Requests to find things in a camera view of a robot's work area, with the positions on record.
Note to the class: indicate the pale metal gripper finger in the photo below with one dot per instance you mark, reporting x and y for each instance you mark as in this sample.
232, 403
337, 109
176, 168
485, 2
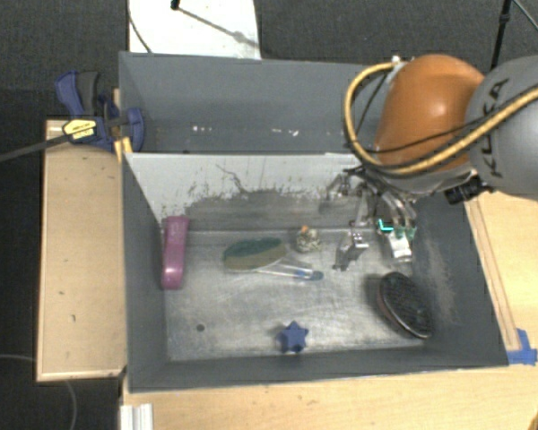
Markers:
336, 191
349, 251

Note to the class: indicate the clear pen with blue tip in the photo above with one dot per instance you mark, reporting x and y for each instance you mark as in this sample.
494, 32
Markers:
296, 274

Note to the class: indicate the black oval mesh brush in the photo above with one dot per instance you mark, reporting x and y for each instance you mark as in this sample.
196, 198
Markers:
403, 305

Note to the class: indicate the green and yellow oval sponge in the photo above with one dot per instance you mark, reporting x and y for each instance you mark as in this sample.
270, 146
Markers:
253, 253

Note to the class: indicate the blue star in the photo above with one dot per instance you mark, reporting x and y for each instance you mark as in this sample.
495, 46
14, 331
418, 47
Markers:
292, 337

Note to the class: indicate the grey metal bin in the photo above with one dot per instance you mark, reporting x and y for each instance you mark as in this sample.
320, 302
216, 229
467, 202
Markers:
260, 312

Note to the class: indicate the pale wood flat board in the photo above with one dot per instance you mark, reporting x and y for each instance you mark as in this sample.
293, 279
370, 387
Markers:
80, 249

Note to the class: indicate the black cylinder on white bracket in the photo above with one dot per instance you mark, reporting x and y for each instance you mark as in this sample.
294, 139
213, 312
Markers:
464, 191

